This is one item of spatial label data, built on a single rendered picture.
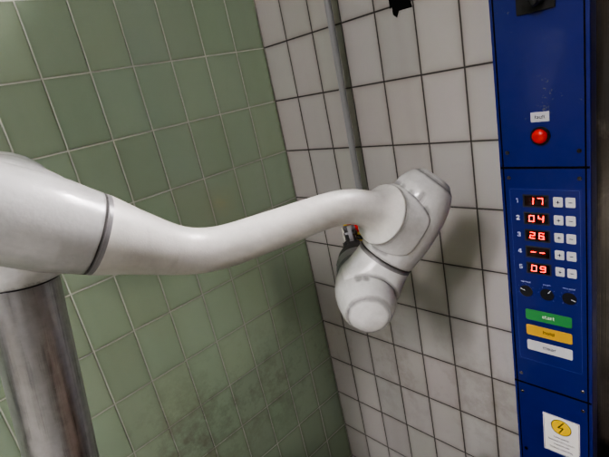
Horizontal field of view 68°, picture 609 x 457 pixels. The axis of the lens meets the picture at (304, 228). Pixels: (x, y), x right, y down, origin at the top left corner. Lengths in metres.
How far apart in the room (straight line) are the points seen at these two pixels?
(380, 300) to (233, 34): 0.87
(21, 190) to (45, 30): 0.65
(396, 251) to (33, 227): 0.51
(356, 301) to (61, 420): 0.47
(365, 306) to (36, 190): 0.49
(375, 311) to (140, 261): 0.38
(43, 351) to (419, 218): 0.58
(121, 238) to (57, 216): 0.07
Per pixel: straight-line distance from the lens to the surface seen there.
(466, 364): 1.30
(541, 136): 0.93
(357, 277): 0.78
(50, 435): 0.80
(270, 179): 1.37
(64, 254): 0.54
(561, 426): 1.24
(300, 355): 1.57
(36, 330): 0.73
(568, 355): 1.11
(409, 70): 1.08
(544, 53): 0.92
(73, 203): 0.54
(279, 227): 0.63
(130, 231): 0.56
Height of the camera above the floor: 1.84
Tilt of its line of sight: 18 degrees down
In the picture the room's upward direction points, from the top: 12 degrees counter-clockwise
